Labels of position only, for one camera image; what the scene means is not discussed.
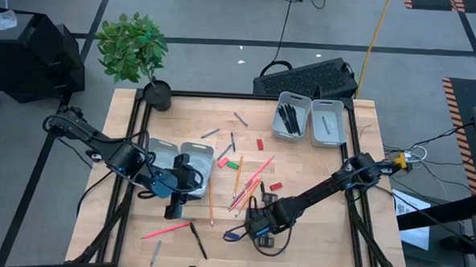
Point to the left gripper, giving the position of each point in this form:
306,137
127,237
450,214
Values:
171,185

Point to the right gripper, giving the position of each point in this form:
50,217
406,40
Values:
266,223

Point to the orange pencil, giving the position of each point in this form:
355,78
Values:
248,197
238,177
211,202

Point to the pink pencil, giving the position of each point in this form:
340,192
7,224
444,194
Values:
245,194
259,170
165,230

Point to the blue eraser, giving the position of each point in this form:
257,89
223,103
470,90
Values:
230,235

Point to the red eraser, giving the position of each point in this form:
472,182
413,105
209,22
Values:
276,186
259,144

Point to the grey pencil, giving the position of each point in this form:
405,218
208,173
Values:
241,194

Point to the pink eraser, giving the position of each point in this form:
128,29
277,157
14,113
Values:
223,162

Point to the green eraser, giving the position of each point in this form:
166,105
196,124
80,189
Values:
233,165

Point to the dark grey crayon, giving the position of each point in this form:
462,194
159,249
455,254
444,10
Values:
233,142

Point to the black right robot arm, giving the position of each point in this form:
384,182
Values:
320,193

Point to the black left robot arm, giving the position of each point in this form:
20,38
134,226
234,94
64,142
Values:
112,154

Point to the grey plastic bin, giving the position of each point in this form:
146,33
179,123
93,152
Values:
204,164
278,131
165,145
336,134

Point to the green potted plant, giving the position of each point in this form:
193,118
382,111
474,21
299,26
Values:
131,48

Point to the white paper box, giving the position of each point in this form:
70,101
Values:
410,203

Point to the black keyboard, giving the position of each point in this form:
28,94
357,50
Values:
305,78

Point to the black stand beam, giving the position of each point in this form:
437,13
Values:
440,212

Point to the black stacked boxes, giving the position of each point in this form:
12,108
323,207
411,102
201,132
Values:
24,60

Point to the white crumpled paper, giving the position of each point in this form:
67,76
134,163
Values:
7,20

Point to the white frame bracket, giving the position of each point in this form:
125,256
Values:
94,156

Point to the black table frame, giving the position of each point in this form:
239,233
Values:
223,95

